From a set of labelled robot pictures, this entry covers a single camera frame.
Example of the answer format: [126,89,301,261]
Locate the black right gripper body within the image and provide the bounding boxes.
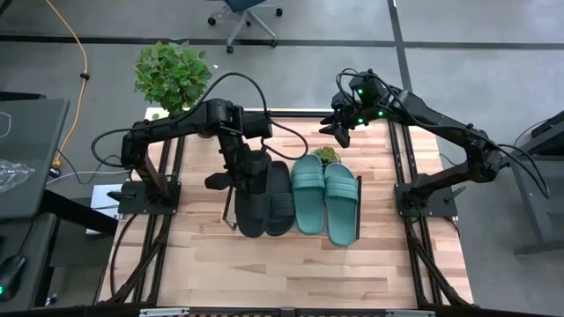
[330,72,392,129]

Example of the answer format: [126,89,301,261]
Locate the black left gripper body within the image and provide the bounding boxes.
[233,151,273,195]

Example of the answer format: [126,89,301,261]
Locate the black rubber slide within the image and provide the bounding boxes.
[234,151,271,240]
[265,160,296,237]

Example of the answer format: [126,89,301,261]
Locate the green rubber slide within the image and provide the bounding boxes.
[323,162,360,248]
[290,153,327,236]

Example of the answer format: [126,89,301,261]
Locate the small succulent plant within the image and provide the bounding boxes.
[313,146,341,167]

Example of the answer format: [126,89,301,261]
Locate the leafy plant in black pot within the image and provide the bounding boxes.
[133,41,215,118]

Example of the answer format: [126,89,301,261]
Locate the white paper sheet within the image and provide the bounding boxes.
[85,184,122,234]

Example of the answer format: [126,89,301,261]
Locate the office chair base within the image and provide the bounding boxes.
[206,0,284,55]

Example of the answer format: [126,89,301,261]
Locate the dark desk with laptop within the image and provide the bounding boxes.
[0,91,120,309]

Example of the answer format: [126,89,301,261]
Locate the grey side desk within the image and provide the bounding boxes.
[486,109,564,256]

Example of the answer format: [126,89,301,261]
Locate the clear plastic bag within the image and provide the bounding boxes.
[0,158,36,194]

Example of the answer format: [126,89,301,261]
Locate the black computer mouse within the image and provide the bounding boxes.
[0,254,27,303]

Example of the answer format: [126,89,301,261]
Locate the black metal table frame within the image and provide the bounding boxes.
[99,107,475,309]

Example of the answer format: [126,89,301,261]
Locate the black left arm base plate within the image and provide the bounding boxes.
[108,180,182,216]

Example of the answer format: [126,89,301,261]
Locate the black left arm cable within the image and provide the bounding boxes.
[91,71,309,169]

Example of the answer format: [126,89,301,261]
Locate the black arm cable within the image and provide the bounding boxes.
[91,71,309,169]
[495,143,551,199]

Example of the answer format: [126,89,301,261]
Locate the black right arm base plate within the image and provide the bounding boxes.
[394,182,467,219]

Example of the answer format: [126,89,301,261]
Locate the yellow cable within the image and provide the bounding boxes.
[43,0,89,171]

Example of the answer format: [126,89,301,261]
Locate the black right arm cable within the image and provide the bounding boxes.
[495,143,551,199]

